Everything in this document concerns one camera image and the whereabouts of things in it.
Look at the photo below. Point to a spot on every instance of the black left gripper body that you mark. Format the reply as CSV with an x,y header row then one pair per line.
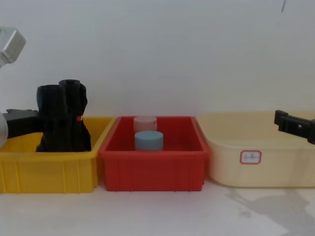
x,y
22,121

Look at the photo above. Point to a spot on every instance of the cream plastic basin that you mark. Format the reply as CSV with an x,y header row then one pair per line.
x,y
275,172

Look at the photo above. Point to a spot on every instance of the red plastic bin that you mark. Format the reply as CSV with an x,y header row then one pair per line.
x,y
152,169

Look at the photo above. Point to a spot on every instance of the black plastic bag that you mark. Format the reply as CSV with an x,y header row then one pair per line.
x,y
75,103
50,115

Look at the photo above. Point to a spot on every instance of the yellow plastic bin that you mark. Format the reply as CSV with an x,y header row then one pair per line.
x,y
49,169

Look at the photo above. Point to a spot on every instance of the pink cylinder block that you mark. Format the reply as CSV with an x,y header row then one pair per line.
x,y
145,124

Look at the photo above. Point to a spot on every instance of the white red-edged label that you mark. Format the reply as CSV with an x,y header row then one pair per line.
x,y
251,156

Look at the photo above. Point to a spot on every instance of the blue cylinder block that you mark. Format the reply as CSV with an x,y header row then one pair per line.
x,y
148,140

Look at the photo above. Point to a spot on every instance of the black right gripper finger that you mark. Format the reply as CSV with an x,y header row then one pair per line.
x,y
299,131
281,117

